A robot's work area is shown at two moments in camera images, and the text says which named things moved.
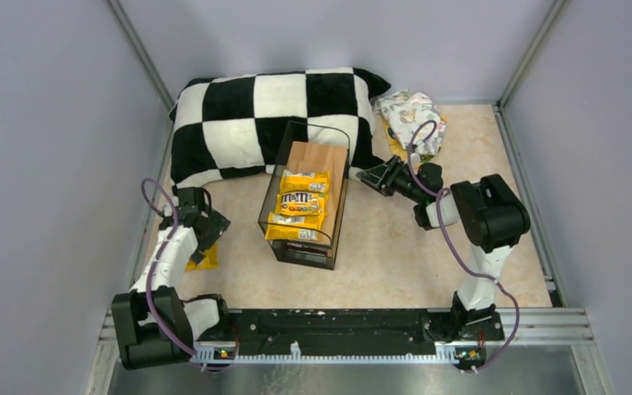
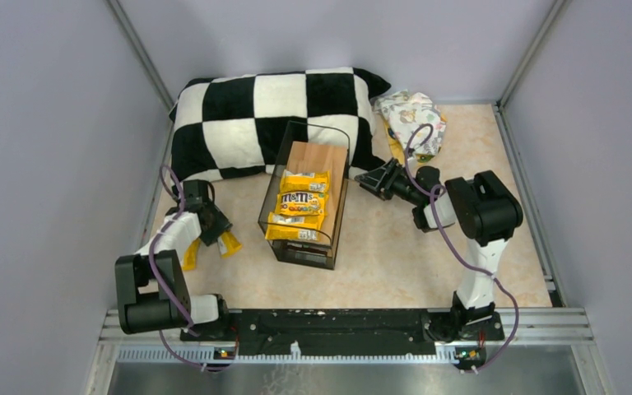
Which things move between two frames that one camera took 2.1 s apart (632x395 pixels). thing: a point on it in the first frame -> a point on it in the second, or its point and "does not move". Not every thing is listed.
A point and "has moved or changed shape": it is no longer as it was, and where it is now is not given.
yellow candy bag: x=210 y=261 has moved or changed shape
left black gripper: x=210 y=227 does not move
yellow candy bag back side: x=299 y=181 does not move
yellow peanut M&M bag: x=310 y=203 does not move
